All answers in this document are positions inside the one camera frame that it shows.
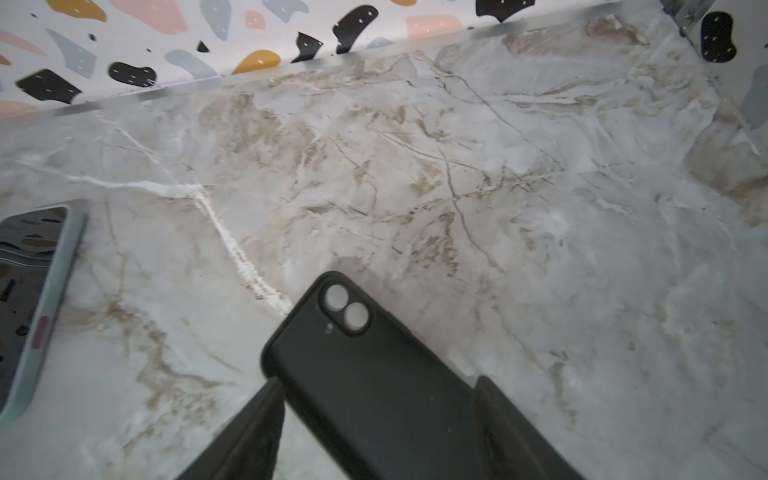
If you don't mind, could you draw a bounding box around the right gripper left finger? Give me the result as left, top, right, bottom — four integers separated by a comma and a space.
179, 378, 285, 480

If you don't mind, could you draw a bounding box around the black phone case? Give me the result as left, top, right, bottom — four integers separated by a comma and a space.
261, 271, 484, 479

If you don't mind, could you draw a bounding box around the light blue phone case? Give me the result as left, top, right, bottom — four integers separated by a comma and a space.
1, 203, 86, 424

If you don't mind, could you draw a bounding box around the purple edged phone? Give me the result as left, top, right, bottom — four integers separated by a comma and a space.
1, 206, 68, 404

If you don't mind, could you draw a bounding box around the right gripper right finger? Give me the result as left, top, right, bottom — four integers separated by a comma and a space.
473, 376, 583, 480

